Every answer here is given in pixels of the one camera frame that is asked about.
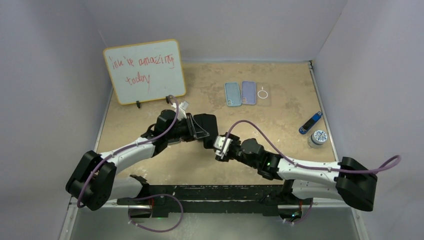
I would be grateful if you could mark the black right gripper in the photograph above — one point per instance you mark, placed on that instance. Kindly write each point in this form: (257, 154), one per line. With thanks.
(234, 138)

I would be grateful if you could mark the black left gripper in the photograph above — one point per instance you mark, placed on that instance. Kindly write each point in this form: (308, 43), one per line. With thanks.
(194, 132)

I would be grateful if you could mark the black phone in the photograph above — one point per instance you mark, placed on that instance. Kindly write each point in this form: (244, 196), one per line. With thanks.
(209, 123)

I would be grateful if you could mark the light blue phone case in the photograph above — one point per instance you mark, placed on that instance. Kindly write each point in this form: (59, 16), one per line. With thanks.
(232, 94)

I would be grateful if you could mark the clear magsafe phone case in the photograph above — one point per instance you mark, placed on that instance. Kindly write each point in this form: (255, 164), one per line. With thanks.
(263, 94)

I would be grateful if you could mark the lilac phone case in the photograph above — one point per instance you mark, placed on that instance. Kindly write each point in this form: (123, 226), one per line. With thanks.
(248, 92)

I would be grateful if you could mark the black smartphone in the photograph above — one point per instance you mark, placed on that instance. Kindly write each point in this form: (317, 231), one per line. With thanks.
(174, 141)

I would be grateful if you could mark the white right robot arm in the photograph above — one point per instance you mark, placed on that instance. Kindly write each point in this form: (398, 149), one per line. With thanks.
(347, 180)

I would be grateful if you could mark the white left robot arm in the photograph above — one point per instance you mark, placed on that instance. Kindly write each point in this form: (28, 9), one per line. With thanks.
(93, 182)

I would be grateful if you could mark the blue stapler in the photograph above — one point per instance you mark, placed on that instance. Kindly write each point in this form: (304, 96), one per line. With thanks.
(310, 123)

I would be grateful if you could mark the yellow framed whiteboard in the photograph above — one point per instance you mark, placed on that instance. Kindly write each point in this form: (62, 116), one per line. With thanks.
(146, 72)

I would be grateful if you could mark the small white blue jar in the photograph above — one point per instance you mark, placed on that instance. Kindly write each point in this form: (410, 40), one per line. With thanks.
(317, 139)

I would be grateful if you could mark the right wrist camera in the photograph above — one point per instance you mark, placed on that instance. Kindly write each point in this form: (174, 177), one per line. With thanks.
(221, 147)

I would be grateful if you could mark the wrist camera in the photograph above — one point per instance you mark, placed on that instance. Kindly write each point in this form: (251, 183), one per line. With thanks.
(181, 107)
(221, 147)

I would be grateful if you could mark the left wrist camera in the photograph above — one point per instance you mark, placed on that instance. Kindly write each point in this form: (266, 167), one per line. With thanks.
(181, 107)

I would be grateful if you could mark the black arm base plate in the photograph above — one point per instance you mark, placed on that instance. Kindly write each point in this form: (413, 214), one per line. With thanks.
(165, 204)

